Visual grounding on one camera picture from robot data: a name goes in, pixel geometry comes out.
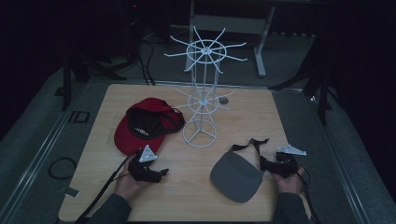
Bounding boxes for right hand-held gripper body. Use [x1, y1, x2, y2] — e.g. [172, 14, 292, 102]
[276, 144, 307, 179]

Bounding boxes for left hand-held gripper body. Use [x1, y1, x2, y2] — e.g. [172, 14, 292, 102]
[127, 144, 159, 183]

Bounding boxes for red baseball cap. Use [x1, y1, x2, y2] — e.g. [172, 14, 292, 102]
[113, 97, 187, 157]

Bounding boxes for grey sun visor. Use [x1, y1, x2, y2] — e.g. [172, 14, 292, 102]
[209, 137, 271, 204]

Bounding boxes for white wire hat rack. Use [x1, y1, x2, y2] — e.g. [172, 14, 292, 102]
[163, 25, 248, 149]

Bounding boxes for person's right hand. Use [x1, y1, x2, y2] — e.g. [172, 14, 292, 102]
[272, 165, 306, 195]

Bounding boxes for person's left hand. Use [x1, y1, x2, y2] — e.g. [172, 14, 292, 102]
[114, 156, 150, 201]

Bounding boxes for black floor tape marks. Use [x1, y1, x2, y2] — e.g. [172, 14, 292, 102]
[67, 109, 92, 124]

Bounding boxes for black tripod stand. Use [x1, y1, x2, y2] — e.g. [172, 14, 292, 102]
[268, 60, 333, 126]
[60, 46, 128, 112]

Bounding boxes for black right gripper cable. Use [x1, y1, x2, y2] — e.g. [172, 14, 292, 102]
[297, 166, 322, 224]

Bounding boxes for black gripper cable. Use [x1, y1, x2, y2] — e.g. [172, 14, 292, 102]
[74, 150, 139, 224]
[297, 166, 322, 224]

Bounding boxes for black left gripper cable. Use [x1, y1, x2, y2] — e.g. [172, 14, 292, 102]
[74, 150, 139, 224]

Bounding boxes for black floor cables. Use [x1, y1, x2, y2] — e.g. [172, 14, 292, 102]
[135, 39, 157, 87]

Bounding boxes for black cable loop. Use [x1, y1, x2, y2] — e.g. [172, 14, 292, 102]
[48, 157, 78, 181]

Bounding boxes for white metal desk frame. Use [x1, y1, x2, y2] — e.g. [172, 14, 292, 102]
[184, 0, 277, 78]

